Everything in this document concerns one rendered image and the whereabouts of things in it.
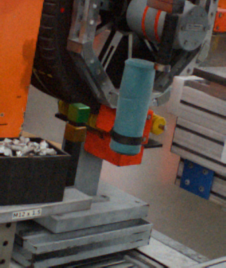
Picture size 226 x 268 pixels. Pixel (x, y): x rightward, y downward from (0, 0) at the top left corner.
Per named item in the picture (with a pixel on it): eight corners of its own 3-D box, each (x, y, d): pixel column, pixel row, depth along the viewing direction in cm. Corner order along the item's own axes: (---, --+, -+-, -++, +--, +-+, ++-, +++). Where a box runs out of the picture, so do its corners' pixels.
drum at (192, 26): (152, 36, 250) (161, -10, 247) (205, 54, 236) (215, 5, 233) (119, 35, 240) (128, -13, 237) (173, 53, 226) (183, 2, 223)
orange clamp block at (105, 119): (102, 97, 245) (93, 125, 246) (121, 105, 240) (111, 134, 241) (118, 100, 250) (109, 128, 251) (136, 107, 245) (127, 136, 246)
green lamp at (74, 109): (77, 117, 204) (80, 102, 203) (88, 123, 201) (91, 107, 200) (65, 118, 201) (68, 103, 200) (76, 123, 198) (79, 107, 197)
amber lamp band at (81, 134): (74, 137, 205) (77, 121, 204) (85, 142, 202) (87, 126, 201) (62, 138, 202) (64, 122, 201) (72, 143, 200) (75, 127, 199)
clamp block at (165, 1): (158, 7, 219) (161, -13, 218) (183, 14, 213) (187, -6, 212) (144, 6, 216) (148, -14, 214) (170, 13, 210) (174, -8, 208)
